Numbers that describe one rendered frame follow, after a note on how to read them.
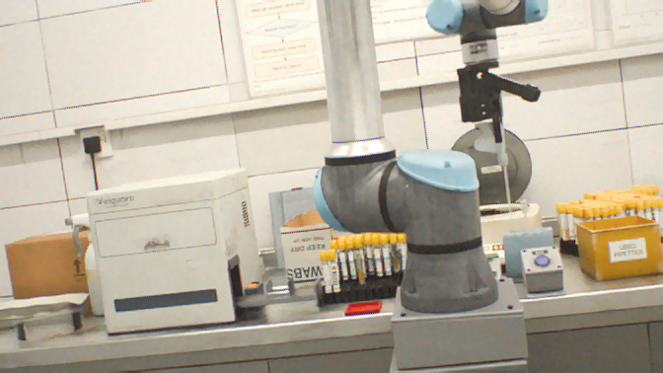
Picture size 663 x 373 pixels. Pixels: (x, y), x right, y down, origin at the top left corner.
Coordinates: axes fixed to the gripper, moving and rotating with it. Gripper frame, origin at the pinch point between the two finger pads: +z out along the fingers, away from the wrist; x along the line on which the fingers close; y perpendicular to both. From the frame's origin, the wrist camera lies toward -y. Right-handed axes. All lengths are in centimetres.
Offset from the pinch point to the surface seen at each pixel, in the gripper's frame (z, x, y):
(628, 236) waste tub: 17.2, 6.4, -22.4
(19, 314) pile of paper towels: 22, 10, 115
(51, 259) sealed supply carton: 12, -4, 114
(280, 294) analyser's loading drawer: 21, 19, 45
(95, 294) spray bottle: 20, 6, 96
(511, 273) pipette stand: 23.6, 1.9, 1.0
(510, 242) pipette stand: 17.0, 1.9, 0.4
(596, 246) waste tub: 18.3, 7.8, -16.2
